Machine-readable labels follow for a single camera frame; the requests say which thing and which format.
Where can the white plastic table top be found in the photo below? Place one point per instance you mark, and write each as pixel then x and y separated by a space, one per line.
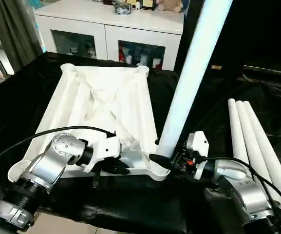
pixel 94 92

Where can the white plastic table leg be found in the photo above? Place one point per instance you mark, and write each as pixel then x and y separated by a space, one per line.
pixel 198 61
pixel 252 136
pixel 264 139
pixel 237 126

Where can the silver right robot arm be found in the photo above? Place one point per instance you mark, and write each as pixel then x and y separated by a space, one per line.
pixel 252 195

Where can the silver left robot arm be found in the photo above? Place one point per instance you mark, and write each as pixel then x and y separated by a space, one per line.
pixel 45 165

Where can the black mat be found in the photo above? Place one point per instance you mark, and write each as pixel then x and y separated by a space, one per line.
pixel 142 200

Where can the small white jar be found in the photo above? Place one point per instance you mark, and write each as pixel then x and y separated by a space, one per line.
pixel 157 63

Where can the small red item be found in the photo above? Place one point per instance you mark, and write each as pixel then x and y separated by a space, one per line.
pixel 122 55

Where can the small tan tag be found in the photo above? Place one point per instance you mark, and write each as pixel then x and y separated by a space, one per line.
pixel 216 66

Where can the white cabinet with glass doors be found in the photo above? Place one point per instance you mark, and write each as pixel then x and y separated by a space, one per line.
pixel 106 26

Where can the long black bar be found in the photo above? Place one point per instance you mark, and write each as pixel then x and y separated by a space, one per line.
pixel 269 69

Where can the dark patterned small object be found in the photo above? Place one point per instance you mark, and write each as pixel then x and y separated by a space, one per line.
pixel 123 9

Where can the beige plush toy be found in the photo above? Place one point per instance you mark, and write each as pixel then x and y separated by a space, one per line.
pixel 169 5

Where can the dark framed plaque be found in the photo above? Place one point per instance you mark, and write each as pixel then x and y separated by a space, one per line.
pixel 148 4

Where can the grey curtain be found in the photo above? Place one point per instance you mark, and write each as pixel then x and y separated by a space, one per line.
pixel 16 31

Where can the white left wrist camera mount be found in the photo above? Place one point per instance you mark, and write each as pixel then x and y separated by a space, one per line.
pixel 108 148

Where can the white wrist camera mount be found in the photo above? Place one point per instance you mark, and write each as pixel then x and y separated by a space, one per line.
pixel 200 142
pixel 108 148

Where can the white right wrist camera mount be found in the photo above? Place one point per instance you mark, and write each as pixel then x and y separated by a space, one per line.
pixel 200 142

